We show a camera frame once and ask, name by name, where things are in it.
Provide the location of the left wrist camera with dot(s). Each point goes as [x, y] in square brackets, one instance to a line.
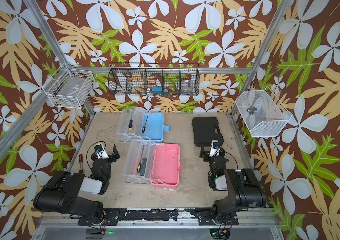
[100, 150]

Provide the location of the pink toolbox clear lid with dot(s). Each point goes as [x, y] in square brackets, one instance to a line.
[163, 164]

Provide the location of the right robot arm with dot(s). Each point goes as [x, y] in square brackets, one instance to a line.
[243, 188]

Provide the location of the metal object in basket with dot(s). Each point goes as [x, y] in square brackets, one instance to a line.
[251, 110]

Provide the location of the blue object in basket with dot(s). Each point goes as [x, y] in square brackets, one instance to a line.
[157, 91]

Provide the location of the red handled tool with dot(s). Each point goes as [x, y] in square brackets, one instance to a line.
[81, 170]

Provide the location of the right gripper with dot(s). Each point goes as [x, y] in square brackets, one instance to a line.
[203, 153]

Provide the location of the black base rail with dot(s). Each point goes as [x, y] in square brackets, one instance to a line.
[115, 216]

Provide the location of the black plastic tool case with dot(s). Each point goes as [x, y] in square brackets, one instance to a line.
[206, 130]

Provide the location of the black wire mesh basket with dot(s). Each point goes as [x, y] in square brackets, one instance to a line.
[174, 79]

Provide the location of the short black yellow screwdriver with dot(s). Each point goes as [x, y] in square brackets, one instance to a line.
[130, 125]

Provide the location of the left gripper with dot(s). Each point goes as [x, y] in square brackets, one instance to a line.
[116, 155]

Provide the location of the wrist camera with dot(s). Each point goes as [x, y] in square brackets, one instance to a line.
[215, 148]
[100, 150]

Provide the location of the blue toolbox clear lid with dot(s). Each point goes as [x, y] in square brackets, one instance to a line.
[136, 124]

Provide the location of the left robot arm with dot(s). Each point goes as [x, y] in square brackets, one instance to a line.
[60, 194]

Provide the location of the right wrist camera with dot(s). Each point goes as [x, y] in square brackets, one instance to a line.
[215, 148]

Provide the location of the white wire basket left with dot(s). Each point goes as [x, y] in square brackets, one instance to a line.
[69, 87]

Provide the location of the screwdriver in pink toolbox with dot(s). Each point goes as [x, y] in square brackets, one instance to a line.
[142, 163]

